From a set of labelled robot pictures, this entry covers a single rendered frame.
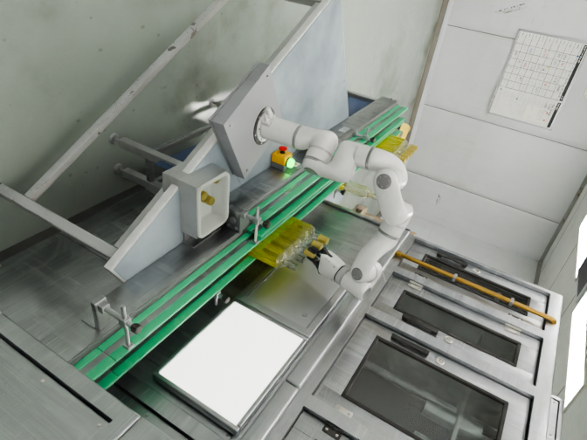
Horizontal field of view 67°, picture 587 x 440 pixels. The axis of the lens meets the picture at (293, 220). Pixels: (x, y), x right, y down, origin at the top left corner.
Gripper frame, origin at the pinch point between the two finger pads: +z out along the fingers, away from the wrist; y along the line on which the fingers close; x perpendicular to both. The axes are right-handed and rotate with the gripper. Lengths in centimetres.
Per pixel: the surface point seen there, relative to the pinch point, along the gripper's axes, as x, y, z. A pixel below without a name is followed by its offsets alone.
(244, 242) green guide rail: 21.3, 4.3, 18.6
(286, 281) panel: 9.7, -12.4, 3.5
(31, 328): 96, -14, 41
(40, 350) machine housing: 101, 24, -4
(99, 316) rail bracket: 84, 13, 8
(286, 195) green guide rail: -5.6, 13.7, 23.7
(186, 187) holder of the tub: 41, 33, 27
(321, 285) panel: -0.2, -12.5, -7.3
